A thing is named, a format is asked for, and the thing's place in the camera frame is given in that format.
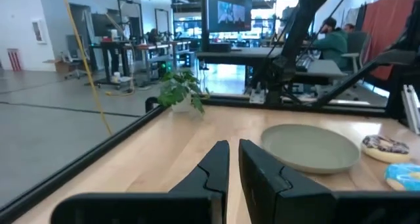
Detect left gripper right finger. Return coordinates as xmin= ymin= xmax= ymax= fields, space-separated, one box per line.
xmin=238 ymin=139 xmax=335 ymax=224

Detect red striped panel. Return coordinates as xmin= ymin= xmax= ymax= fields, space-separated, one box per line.
xmin=7 ymin=48 xmax=23 ymax=72

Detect orange curtain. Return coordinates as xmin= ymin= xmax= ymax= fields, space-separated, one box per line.
xmin=360 ymin=0 xmax=417 ymax=81

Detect small grey desk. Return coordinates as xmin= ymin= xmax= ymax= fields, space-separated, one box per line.
xmin=291 ymin=59 xmax=348 ymax=85

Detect black standing desk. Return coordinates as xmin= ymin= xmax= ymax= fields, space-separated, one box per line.
xmin=88 ymin=41 xmax=134 ymax=87

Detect cardboard box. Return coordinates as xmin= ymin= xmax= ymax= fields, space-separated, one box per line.
xmin=42 ymin=58 xmax=72 ymax=74

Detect yellow hanging cable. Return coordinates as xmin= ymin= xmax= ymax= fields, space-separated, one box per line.
xmin=60 ymin=0 xmax=113 ymax=136

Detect black diagonal frame strut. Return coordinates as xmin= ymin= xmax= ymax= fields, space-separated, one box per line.
xmin=313 ymin=49 xmax=418 ymax=108

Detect chocolate drizzle donut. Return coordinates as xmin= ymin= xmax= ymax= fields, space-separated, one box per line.
xmin=360 ymin=134 xmax=411 ymax=164

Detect grey plate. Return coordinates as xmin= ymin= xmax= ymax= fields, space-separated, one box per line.
xmin=261 ymin=123 xmax=361 ymax=175

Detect grey office chair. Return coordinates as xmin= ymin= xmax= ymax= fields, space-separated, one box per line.
xmin=341 ymin=32 xmax=371 ymax=74

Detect long grey desk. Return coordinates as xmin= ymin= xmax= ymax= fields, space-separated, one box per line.
xmin=196 ymin=47 xmax=284 ymax=67

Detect rolling office chair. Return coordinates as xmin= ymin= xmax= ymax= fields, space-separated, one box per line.
xmin=64 ymin=34 xmax=89 ymax=80

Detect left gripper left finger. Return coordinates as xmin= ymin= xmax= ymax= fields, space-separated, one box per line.
xmin=169 ymin=140 xmax=230 ymax=224

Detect potted green plant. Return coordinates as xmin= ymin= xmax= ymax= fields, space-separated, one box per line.
xmin=157 ymin=69 xmax=211 ymax=115

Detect large black display screen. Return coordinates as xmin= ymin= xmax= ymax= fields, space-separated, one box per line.
xmin=205 ymin=0 xmax=257 ymax=34

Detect aluminium extrusion bars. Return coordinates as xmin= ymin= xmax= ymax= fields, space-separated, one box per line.
xmin=402 ymin=84 xmax=420 ymax=135

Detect blue frosted donut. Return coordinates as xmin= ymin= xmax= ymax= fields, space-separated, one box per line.
xmin=384 ymin=163 xmax=420 ymax=192

